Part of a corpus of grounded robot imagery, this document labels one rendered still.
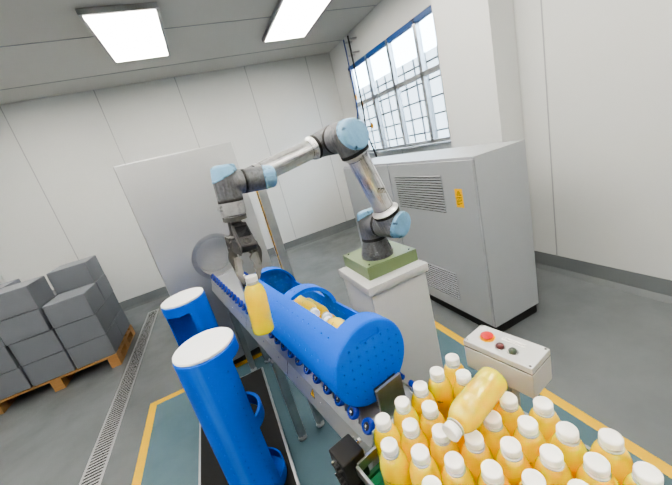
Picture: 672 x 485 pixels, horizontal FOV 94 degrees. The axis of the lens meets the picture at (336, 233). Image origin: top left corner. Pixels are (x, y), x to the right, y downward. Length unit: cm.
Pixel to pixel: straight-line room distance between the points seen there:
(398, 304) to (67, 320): 372
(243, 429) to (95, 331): 298
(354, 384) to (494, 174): 187
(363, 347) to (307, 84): 591
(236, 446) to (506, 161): 239
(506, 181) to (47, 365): 477
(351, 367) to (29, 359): 409
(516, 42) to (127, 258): 604
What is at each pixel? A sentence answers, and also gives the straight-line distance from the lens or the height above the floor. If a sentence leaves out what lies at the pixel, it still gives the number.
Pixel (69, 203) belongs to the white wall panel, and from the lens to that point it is 633.
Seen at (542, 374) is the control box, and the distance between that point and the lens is 107.
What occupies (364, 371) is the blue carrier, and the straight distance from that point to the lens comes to 106.
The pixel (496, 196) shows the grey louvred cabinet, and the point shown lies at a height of 112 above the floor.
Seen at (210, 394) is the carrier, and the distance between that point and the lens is 164.
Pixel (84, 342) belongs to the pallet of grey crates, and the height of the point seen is 40.
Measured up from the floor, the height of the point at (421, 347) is 74.
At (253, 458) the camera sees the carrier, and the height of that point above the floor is 45.
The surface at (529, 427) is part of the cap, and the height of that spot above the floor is 109.
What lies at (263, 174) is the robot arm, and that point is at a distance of 101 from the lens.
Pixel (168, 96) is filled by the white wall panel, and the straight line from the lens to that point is 618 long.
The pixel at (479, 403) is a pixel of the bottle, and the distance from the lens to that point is 85.
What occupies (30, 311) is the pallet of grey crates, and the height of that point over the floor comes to 93.
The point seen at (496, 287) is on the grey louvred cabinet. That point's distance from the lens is 274.
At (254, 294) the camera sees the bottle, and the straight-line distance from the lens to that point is 101.
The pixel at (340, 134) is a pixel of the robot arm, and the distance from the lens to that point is 117.
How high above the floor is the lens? 176
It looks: 16 degrees down
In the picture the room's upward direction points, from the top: 15 degrees counter-clockwise
